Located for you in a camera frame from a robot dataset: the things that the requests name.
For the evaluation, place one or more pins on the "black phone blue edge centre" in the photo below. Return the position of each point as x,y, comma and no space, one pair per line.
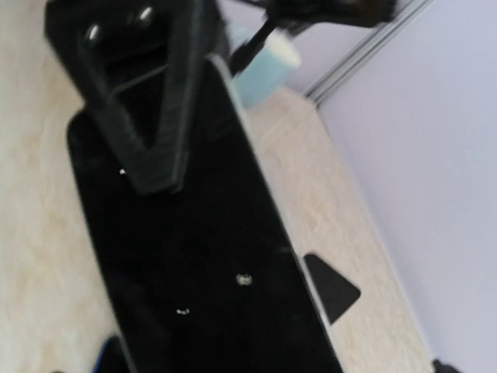
111,358

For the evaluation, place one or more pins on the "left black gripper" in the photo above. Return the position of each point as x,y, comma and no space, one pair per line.
138,67

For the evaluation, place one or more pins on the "light blue white cup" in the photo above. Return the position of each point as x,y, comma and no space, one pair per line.
269,70

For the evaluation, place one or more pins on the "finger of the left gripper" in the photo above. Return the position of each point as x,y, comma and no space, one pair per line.
337,293

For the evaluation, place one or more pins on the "left aluminium frame post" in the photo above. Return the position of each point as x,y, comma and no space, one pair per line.
364,51

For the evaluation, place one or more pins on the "left black pole phone stand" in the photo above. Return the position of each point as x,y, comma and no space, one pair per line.
297,16

